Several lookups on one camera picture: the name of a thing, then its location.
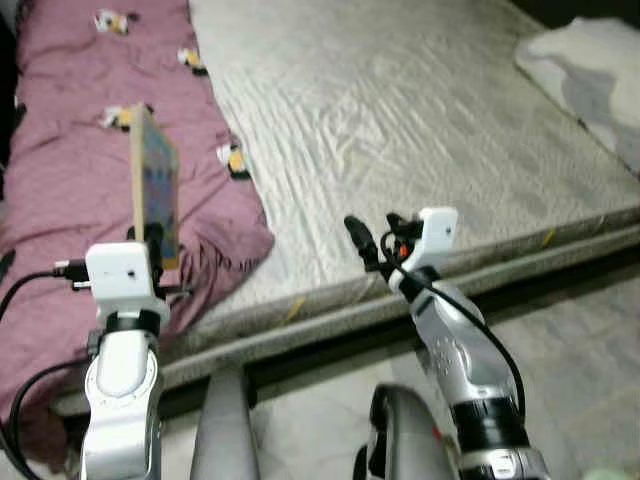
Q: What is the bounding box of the grey robot leg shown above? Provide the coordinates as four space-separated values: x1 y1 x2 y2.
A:
190 365 261 480
352 385 461 480

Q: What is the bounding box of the dark bed base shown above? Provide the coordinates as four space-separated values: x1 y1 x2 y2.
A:
150 240 640 421

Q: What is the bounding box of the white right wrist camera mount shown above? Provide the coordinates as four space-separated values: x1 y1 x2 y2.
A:
413 207 459 273

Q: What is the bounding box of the pink cartoon print blanket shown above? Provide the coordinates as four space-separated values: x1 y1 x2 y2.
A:
0 0 276 471

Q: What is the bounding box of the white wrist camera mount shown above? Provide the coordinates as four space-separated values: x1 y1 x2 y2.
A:
84 242 169 323
413 207 459 273

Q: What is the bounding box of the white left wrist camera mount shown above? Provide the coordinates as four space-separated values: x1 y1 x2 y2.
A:
84 242 169 323

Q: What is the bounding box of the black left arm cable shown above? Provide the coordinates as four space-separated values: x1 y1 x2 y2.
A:
0 262 96 480

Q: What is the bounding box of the white pillow with green leaf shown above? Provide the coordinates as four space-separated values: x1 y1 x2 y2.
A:
515 17 640 176

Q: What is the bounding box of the colourful children's book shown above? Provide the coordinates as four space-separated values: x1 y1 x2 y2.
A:
130 103 183 271

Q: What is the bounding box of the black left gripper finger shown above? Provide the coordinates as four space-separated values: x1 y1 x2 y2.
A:
143 222 168 293

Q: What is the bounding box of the grey left robot leg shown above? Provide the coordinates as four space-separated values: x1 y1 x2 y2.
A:
190 365 261 480

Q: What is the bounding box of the white quilted mattress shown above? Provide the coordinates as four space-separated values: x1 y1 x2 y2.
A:
50 0 640 416

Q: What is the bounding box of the grey right robot leg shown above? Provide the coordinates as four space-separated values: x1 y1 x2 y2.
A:
352 385 461 480

